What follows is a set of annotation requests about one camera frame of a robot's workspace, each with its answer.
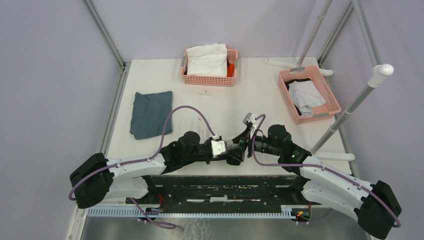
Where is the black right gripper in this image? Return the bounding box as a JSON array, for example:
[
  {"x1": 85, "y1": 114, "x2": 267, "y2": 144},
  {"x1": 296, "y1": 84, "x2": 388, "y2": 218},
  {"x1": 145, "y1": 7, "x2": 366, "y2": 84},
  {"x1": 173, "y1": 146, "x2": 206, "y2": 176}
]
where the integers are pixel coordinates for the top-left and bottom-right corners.
[{"x1": 226, "y1": 126, "x2": 282, "y2": 163}]

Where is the black underwear beige waistband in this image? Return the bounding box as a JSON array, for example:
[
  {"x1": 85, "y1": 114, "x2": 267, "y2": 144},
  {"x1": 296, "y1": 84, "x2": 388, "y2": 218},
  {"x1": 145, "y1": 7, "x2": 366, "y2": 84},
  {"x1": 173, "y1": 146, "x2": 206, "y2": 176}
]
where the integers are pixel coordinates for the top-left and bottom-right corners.
[{"x1": 213, "y1": 145, "x2": 246, "y2": 166}]

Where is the white clip hanger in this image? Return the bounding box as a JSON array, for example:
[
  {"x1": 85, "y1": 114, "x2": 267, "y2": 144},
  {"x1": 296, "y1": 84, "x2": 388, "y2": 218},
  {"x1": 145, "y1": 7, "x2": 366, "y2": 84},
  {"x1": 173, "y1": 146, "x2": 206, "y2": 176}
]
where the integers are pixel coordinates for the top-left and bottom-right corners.
[{"x1": 195, "y1": 117, "x2": 244, "y2": 148}]

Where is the pink basket with underwear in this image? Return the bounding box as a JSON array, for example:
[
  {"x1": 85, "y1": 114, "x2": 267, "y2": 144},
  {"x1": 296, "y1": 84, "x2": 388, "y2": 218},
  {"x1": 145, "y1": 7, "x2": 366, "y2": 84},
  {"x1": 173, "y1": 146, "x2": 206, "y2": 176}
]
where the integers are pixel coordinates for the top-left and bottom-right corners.
[{"x1": 278, "y1": 65, "x2": 341, "y2": 124}]

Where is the pink basket with white cloth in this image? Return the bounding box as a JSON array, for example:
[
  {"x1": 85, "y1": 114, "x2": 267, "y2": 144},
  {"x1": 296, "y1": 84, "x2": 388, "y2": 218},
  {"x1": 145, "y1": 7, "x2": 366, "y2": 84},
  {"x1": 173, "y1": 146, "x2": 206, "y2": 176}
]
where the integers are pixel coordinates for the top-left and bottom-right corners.
[{"x1": 179, "y1": 49, "x2": 239, "y2": 87}]

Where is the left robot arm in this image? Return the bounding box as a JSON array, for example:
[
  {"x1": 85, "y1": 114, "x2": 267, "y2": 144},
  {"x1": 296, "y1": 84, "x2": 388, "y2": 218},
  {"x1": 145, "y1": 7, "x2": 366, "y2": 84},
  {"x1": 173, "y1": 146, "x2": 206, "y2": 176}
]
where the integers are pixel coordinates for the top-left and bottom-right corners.
[{"x1": 69, "y1": 131, "x2": 227, "y2": 209}]

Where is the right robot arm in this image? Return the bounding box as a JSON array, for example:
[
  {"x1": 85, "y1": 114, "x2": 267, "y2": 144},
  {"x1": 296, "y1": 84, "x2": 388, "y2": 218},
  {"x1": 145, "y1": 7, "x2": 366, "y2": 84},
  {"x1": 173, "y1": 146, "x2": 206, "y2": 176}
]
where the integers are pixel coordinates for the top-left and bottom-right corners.
[{"x1": 231, "y1": 124, "x2": 402, "y2": 240}]

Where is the small white loose clip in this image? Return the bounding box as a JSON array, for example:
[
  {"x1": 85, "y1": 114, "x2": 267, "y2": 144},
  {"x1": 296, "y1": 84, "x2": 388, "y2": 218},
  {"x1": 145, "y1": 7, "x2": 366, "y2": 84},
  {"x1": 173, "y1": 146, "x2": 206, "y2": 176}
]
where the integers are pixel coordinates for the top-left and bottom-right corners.
[{"x1": 197, "y1": 90, "x2": 213, "y2": 97}]

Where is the light grey underwear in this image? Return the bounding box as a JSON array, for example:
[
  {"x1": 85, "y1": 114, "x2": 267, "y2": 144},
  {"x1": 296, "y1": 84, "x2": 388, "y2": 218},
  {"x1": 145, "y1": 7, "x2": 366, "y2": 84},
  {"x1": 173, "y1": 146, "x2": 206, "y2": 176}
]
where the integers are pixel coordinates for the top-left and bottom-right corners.
[{"x1": 286, "y1": 78, "x2": 326, "y2": 117}]

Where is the folded blue-grey cloth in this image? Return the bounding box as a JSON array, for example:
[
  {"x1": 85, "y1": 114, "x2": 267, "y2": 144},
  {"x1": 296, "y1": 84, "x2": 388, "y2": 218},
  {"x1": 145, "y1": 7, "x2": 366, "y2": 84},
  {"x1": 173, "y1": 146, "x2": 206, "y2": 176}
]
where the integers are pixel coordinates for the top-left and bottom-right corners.
[{"x1": 129, "y1": 91, "x2": 173, "y2": 140}]

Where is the white crumpled cloth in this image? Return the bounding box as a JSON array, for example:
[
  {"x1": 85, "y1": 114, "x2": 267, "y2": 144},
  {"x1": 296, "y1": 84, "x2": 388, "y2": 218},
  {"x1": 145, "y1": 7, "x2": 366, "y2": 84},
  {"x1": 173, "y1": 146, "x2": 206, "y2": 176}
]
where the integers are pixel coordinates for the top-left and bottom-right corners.
[{"x1": 186, "y1": 43, "x2": 228, "y2": 77}]

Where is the metal drying rack stand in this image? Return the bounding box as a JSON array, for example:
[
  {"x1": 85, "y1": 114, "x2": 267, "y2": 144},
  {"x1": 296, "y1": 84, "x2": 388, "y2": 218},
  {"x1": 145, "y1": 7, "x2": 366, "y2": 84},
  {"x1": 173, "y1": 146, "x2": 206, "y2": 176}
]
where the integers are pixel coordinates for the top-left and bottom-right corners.
[{"x1": 263, "y1": 0, "x2": 395, "y2": 163}]

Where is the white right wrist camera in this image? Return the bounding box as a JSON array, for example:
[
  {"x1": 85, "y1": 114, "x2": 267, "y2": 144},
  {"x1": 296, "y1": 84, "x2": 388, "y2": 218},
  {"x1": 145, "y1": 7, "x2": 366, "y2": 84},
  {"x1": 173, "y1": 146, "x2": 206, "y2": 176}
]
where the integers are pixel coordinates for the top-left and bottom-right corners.
[{"x1": 242, "y1": 112, "x2": 260, "y2": 137}]

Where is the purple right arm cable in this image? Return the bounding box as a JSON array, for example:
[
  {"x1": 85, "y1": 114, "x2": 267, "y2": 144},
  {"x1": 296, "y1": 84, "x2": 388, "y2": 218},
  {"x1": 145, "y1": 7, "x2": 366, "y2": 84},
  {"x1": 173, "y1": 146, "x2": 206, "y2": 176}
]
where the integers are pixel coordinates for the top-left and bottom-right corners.
[{"x1": 251, "y1": 113, "x2": 402, "y2": 229}]

